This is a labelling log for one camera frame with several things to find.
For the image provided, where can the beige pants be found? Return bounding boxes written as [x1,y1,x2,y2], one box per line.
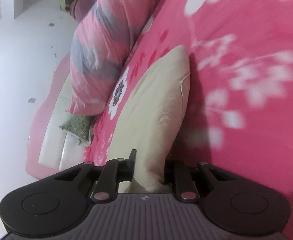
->
[105,45,192,194]

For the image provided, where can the pink grey floral duvet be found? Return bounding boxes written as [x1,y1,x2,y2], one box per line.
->
[66,0,159,117]

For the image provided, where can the pink white bed headboard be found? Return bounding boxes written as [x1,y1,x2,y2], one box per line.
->
[25,54,97,180]

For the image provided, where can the green floral pillow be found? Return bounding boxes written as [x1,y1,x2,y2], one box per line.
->
[59,114,95,147]

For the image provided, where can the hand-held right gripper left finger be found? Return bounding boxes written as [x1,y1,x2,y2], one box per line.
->
[54,149,137,202]

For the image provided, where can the pink floral blanket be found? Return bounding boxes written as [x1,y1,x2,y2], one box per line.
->
[83,0,293,200]

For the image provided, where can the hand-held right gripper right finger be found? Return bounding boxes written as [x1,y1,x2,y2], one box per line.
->
[165,159,238,202]

